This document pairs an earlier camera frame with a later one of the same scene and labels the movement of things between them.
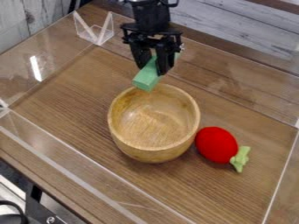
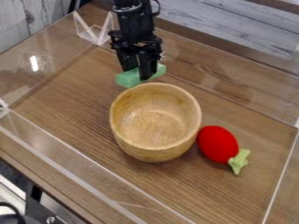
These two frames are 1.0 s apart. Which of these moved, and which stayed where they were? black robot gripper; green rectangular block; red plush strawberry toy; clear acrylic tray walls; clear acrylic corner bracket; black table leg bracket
Moved: green rectangular block; black robot gripper
Stayed: red plush strawberry toy; clear acrylic tray walls; black table leg bracket; clear acrylic corner bracket
